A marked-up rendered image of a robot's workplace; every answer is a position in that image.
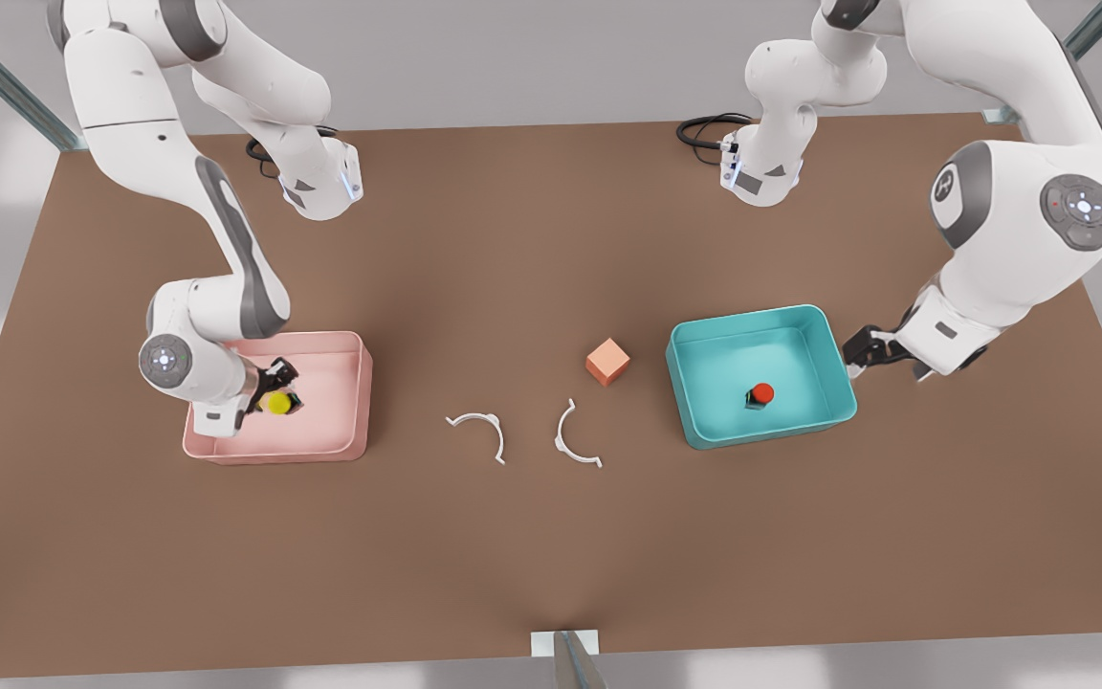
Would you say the white curved clip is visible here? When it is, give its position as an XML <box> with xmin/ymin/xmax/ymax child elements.
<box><xmin>446</xmin><ymin>411</ymin><xmax>507</xmax><ymax>466</ymax></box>
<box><xmin>555</xmin><ymin>398</ymin><xmax>604</xmax><ymax>469</ymax></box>

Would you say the orange cube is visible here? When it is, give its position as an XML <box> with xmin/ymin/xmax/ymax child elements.
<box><xmin>585</xmin><ymin>338</ymin><xmax>631</xmax><ymax>388</ymax></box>

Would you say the blue storage box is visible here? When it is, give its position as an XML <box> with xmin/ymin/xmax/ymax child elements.
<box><xmin>666</xmin><ymin>304</ymin><xmax>859</xmax><ymax>451</ymax></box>

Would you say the silver frame post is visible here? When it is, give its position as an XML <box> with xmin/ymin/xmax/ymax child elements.
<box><xmin>981</xmin><ymin>0</ymin><xmax>1102</xmax><ymax>126</ymax></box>
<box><xmin>531</xmin><ymin>630</ymin><xmax>602</xmax><ymax>689</ymax></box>
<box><xmin>0</xmin><ymin>5</ymin><xmax>89</xmax><ymax>153</ymax></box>

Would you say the pink storage box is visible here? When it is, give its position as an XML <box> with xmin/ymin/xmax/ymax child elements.
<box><xmin>182</xmin><ymin>331</ymin><xmax>374</xmax><ymax>465</ymax></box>

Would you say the black cable loop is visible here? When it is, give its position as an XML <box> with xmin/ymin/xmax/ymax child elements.
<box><xmin>676</xmin><ymin>113</ymin><xmax>755</xmax><ymax>169</ymax></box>
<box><xmin>245</xmin><ymin>124</ymin><xmax>342</xmax><ymax>180</ymax></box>

